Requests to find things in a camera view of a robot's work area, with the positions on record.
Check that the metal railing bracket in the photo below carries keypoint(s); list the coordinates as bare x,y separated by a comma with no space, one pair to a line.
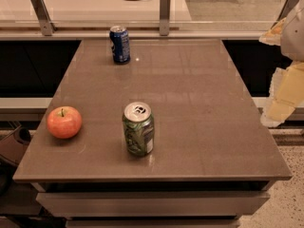
288,6
46,26
164,17

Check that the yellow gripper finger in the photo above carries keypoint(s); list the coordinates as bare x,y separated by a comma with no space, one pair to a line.
273,35
286,93

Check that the right metal railing bracket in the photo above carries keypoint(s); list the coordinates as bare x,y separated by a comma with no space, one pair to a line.
288,6

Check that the blue pepsi can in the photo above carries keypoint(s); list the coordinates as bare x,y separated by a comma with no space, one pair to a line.
120,44

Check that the left metal railing bracket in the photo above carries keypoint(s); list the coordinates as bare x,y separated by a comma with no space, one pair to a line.
46,26

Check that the green soda can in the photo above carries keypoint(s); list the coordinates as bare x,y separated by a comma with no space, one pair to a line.
138,128

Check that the red apple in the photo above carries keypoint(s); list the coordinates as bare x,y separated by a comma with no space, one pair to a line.
64,122

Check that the middle metal railing bracket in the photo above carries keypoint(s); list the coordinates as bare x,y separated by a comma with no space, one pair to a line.
164,17

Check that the grey table drawer front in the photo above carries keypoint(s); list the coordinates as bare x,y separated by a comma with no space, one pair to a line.
153,204

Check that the dark chair at left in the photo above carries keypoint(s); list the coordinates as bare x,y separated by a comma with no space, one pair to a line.
14,146

